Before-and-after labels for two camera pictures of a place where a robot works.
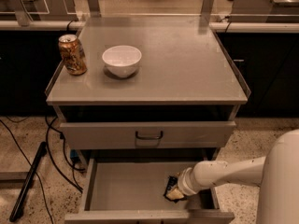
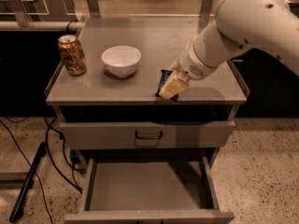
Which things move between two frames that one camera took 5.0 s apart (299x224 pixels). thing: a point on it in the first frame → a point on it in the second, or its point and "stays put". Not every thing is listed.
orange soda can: (73, 54) stays put
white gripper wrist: (183, 184) → (191, 64)
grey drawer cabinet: (136, 133) stays put
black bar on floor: (28, 181) stays put
